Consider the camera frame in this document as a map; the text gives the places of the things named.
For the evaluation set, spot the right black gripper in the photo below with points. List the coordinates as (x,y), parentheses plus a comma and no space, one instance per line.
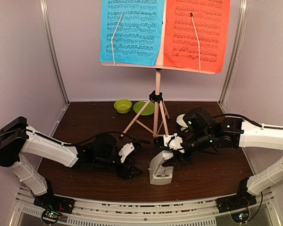
(178,160)

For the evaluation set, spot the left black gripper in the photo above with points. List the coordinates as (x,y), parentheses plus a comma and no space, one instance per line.
(126,175)

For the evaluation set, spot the white metronome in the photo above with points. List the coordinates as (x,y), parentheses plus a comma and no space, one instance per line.
(158,174)

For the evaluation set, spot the pink music stand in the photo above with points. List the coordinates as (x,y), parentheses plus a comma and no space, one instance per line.
(153,115)

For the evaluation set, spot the blue paper sheet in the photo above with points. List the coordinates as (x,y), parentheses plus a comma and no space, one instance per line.
(131,31)

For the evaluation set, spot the red paper sheet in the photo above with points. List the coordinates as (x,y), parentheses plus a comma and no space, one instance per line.
(196,34)

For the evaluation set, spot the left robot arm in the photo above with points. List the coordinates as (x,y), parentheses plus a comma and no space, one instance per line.
(98,151)

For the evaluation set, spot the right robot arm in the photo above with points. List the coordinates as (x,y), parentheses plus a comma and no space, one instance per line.
(233,131)

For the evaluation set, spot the dark bowl white inside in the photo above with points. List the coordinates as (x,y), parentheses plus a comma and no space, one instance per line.
(180,123)

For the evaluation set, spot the lime green bowl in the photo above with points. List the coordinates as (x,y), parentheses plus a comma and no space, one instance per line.
(123,106)

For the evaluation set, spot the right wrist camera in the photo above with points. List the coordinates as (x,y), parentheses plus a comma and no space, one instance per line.
(170,142)

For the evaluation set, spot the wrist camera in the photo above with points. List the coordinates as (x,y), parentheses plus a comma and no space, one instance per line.
(127,149)
(170,142)

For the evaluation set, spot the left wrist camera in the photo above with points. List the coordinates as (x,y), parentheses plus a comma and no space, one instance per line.
(127,149)

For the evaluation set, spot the right aluminium post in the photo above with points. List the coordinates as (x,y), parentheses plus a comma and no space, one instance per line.
(237,44)

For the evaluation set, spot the aluminium post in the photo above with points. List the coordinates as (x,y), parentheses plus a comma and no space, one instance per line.
(53,55)
(237,44)

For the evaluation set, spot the left aluminium post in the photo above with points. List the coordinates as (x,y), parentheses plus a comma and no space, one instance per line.
(53,55)

